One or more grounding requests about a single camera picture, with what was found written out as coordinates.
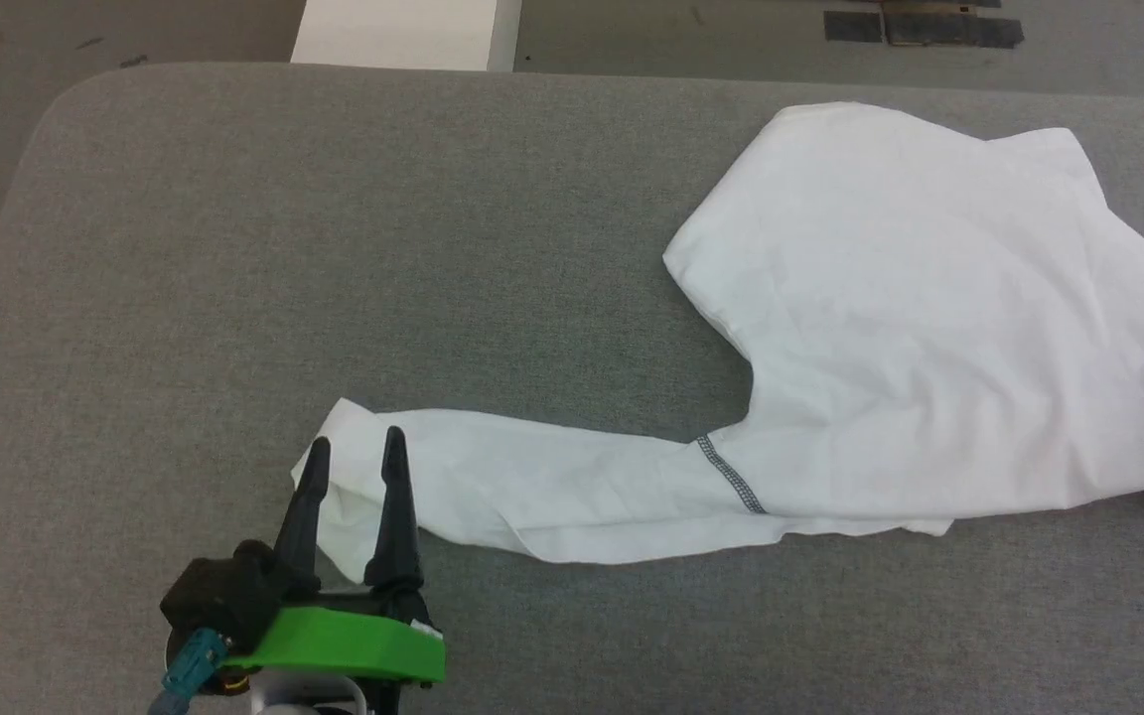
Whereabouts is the white long-sleeve garment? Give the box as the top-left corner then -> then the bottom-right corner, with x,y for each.
292,99 -> 1144,567

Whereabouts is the white rectangular box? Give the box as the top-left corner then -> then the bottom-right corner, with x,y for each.
290,0 -> 523,73

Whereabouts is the left gripper teal-plug black cable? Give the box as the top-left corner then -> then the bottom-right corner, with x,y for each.
148,628 -> 232,715

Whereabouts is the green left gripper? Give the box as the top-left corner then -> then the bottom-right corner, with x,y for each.
222,425 -> 448,688

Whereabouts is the grey fabric sofa seat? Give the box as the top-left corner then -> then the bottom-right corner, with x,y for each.
0,62 -> 1144,715

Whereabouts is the large black floor tape patch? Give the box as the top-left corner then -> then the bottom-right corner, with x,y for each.
880,0 -> 1026,50

